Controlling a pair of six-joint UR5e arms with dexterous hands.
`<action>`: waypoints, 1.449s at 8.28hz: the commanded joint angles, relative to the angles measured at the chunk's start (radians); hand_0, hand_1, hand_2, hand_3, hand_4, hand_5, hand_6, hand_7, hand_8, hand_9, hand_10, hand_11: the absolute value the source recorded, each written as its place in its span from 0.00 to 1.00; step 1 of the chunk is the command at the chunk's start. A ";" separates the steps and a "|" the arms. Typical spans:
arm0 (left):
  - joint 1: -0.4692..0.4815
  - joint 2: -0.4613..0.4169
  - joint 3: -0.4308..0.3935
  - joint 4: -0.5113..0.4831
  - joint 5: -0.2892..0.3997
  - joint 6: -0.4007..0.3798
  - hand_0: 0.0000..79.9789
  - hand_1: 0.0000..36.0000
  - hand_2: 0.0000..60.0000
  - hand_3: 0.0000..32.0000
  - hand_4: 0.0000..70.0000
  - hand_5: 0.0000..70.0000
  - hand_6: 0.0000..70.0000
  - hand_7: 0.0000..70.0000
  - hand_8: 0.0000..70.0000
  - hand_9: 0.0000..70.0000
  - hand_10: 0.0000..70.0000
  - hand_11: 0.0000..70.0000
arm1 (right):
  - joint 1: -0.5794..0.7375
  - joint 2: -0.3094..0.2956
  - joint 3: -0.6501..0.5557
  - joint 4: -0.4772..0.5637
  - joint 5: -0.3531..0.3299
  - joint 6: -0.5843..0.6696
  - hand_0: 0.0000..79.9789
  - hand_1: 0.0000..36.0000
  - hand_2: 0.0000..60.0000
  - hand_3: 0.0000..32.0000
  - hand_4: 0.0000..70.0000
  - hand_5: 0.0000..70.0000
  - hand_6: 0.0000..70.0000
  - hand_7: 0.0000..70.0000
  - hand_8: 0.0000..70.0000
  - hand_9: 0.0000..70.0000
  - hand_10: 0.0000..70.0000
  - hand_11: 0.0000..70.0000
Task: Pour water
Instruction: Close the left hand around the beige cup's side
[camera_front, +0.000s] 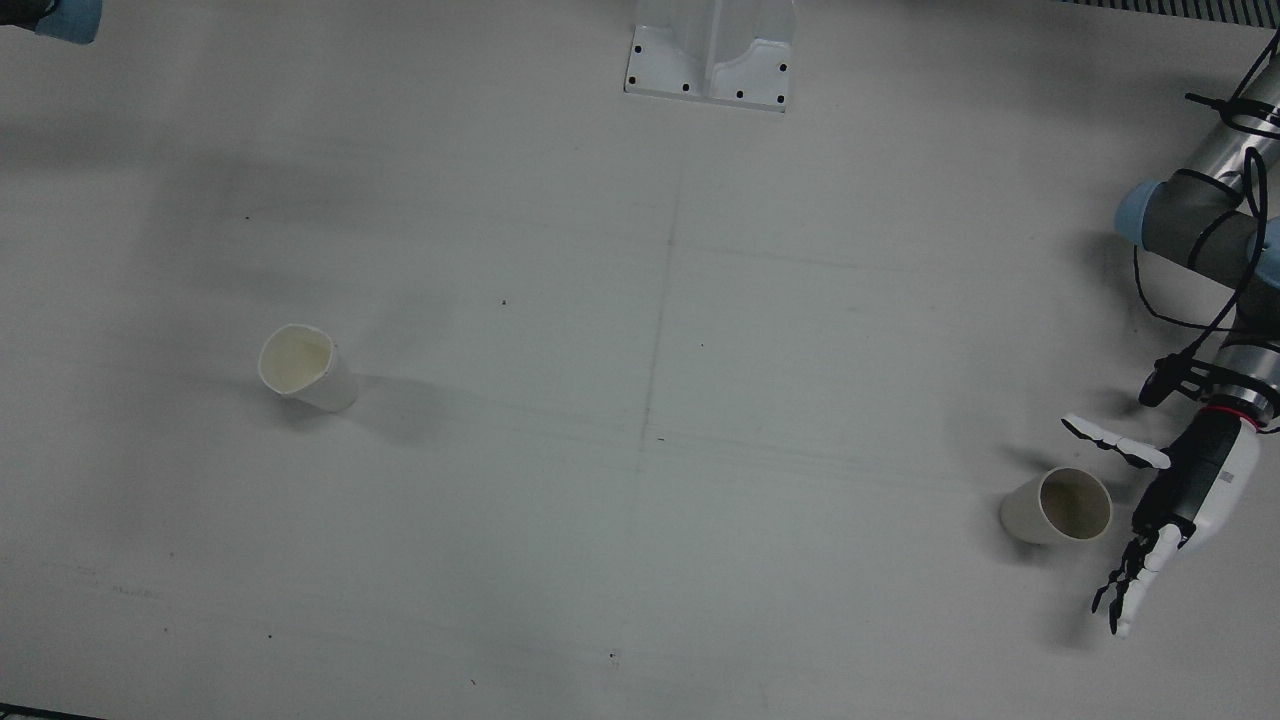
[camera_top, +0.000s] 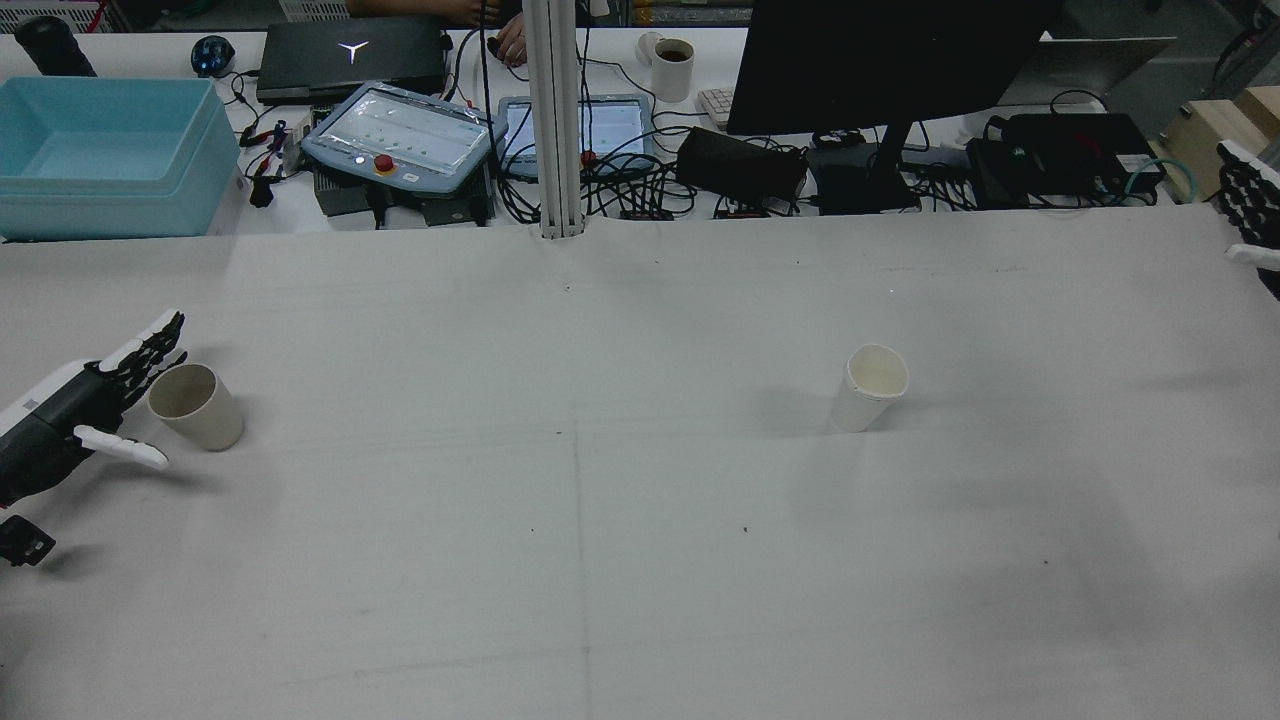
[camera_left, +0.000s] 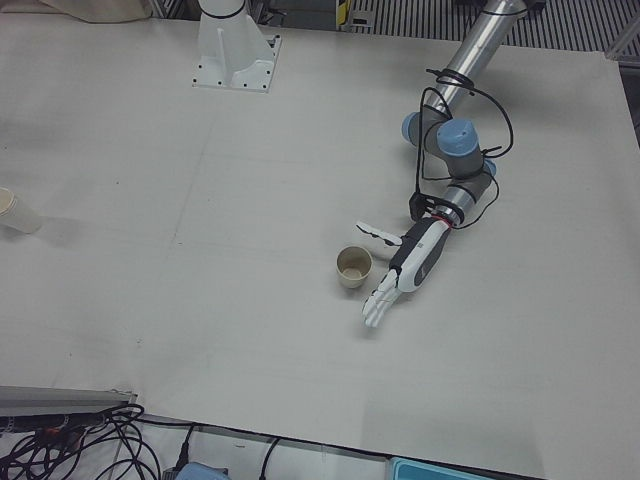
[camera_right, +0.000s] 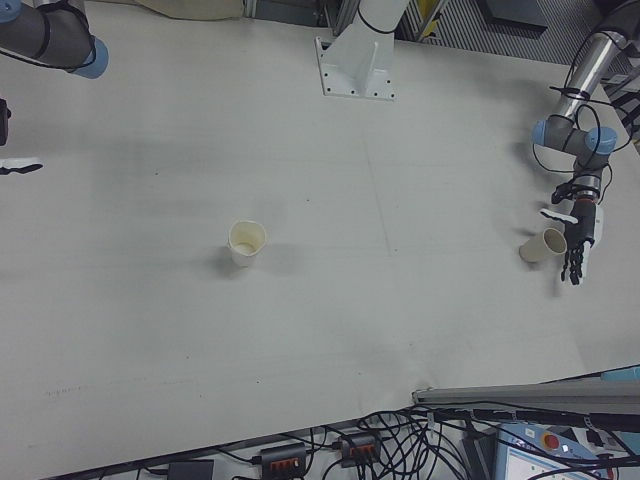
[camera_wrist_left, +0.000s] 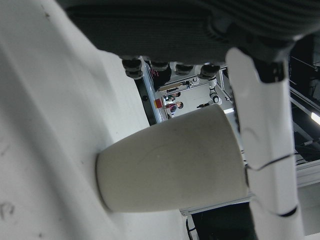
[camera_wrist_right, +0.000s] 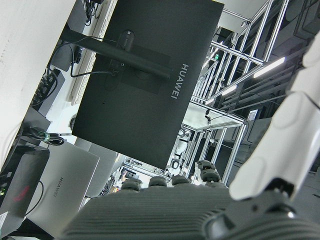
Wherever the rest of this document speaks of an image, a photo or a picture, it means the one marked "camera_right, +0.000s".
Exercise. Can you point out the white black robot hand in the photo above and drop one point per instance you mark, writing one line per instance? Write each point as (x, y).
(20, 165)
(590, 222)

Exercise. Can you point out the paper cup brown inside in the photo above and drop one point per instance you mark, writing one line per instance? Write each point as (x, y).
(537, 250)

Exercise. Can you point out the paper cup cream inside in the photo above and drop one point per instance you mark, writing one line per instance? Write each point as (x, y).
(245, 240)

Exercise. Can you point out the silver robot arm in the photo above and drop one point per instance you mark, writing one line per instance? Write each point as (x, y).
(590, 75)
(45, 35)

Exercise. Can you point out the teal plastic bin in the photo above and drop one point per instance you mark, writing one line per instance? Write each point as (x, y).
(622, 374)

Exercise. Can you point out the metal floor grating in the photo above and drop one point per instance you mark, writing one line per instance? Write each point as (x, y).
(465, 35)

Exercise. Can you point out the grey teach pendant red button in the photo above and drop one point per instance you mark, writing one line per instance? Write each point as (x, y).
(550, 450)

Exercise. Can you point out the black orange usb hub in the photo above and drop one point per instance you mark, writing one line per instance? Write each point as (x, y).
(357, 446)
(282, 456)

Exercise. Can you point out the black rectangular box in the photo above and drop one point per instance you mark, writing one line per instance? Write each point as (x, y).
(190, 470)

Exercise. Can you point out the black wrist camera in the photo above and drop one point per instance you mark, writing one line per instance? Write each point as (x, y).
(4, 122)
(562, 192)

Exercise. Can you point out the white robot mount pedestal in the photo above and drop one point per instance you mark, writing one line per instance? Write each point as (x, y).
(360, 70)

